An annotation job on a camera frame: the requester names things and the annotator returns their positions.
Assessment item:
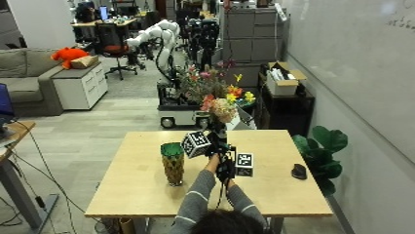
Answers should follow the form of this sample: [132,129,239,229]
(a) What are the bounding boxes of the person's left hand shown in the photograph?
[204,129,232,158]

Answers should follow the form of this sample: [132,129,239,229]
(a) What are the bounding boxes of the person's right hand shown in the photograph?
[216,145,239,183]

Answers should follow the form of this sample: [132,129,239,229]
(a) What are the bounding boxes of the artificial pink and cream flower stem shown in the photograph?
[199,94,240,154]

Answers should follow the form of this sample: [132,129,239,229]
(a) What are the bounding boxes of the white marker cube on right glove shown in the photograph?
[235,152,256,178]

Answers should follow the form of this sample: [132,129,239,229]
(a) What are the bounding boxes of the white marker cube on glove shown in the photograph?
[182,130,215,160]
[235,152,256,178]

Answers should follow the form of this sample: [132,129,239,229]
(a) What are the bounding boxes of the white marker cube on left glove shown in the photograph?
[182,130,215,160]

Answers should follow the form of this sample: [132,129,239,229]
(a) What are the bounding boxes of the white wheeled cart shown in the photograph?
[156,81,215,130]

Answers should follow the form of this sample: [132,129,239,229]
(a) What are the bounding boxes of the green and gold glass vase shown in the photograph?
[160,141,187,187]

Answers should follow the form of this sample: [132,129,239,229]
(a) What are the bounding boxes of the yellow and orange artificial flowers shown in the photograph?
[225,73,259,109]

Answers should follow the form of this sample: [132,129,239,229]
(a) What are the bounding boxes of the bunch of mixed artificial flowers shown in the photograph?
[179,63,232,105]

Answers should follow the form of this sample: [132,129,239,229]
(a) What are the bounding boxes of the black storage cabinet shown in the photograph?
[259,72,317,137]

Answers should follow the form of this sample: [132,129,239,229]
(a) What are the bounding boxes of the small black device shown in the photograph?
[291,163,309,181]

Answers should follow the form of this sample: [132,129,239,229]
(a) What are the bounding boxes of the green potted leafy plant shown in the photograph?
[291,125,350,197]

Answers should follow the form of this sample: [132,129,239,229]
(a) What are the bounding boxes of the open cardboard box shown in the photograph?
[265,60,309,98]

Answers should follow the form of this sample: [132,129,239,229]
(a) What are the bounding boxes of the black robot equipment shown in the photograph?
[186,18,223,70]

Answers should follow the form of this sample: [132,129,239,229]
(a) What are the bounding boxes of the grey filing cabinets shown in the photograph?
[221,5,288,63]

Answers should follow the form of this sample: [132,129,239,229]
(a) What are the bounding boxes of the cardboard tube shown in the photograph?
[119,216,136,234]

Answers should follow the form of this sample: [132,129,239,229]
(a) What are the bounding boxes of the white drawer cabinet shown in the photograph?
[51,61,111,111]

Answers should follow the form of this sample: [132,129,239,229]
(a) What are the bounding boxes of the black and red office chair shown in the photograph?
[94,21,140,81]

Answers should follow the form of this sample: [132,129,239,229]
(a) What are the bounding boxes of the brown paper bag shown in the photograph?
[70,55,100,70]

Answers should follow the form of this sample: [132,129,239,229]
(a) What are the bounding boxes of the whiteboard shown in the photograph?
[284,0,415,165]

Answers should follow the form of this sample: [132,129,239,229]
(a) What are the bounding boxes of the orange plush toy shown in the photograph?
[50,46,91,70]

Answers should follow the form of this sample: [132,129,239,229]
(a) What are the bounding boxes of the wooden office desk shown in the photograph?
[71,17,140,35]

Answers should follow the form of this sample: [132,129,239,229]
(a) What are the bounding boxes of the computer monitor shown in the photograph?
[98,5,111,21]

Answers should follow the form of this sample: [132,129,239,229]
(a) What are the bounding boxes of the wooden standing desk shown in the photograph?
[0,120,62,231]

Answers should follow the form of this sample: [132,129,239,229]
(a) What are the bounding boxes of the grey sofa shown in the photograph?
[0,47,68,118]

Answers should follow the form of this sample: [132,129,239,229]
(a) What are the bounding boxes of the blue laptop screen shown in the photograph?
[0,83,18,125]

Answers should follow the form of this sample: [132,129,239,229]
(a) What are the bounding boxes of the black glove cable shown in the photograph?
[215,179,231,211]

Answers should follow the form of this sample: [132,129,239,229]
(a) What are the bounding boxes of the black floor cable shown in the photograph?
[5,120,103,234]

